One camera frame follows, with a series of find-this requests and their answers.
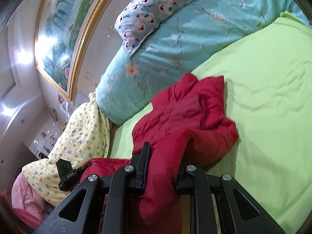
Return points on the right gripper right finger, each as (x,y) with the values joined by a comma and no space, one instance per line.
(219,204)

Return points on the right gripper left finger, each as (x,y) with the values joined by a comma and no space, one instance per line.
(100,204)

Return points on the red puffer jacket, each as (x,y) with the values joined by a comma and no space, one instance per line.
(187,119)

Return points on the pink fleece sleeve forearm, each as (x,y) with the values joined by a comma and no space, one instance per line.
(16,221)

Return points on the yellow floral blanket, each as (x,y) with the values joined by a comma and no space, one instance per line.
(85,137)

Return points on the pink quilted blanket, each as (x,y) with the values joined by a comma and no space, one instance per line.
(25,198)

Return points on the gold framed landscape painting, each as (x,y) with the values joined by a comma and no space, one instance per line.
(63,29)

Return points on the grey bear print pillow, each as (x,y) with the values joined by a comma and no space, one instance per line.
(140,18)

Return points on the teal floral quilt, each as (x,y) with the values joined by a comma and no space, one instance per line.
(180,44)

